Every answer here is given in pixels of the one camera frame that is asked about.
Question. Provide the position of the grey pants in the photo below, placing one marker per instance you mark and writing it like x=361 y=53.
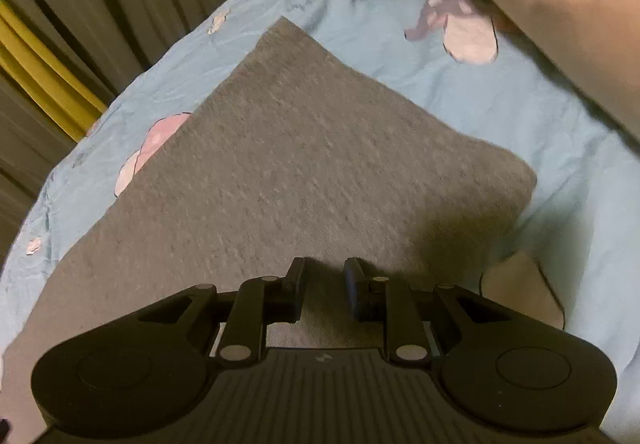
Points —
x=275 y=174

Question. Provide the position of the blue mushroom print bedsheet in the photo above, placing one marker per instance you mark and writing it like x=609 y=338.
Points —
x=500 y=124

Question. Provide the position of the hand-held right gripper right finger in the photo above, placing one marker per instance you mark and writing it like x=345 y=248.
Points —
x=353 y=291

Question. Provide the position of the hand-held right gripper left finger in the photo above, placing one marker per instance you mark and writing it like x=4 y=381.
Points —
x=297 y=286

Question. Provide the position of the yellow curtain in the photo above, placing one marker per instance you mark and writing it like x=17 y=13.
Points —
x=45 y=74

